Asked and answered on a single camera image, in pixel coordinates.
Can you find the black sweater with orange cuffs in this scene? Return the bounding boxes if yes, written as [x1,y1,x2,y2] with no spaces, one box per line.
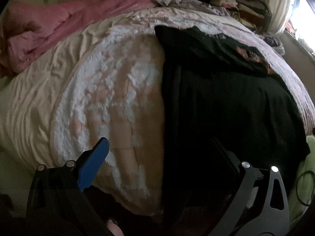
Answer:
[154,26,310,235]

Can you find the plastic bag with clothes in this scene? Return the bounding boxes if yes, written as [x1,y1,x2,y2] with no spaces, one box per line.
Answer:
[263,35,285,56]

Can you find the stack of folded clothes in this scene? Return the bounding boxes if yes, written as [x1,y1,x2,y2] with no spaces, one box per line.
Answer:
[209,0,272,33]

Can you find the person left hand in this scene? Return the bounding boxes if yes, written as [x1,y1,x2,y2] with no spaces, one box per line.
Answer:
[107,219,124,236]

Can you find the green plush cushion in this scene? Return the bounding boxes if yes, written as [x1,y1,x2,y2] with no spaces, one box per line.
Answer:
[288,135,314,228]

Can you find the pink floral bedspread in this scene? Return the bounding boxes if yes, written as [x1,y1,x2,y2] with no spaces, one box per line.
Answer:
[1,7,314,215]

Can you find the pink duvet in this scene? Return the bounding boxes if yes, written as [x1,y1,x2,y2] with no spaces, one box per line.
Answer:
[1,0,156,77]

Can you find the cream curtain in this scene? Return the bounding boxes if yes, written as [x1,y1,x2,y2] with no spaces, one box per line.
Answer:
[266,0,294,36]

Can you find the lilac crumpled garment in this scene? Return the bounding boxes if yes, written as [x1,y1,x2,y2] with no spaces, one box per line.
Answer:
[154,0,230,17]

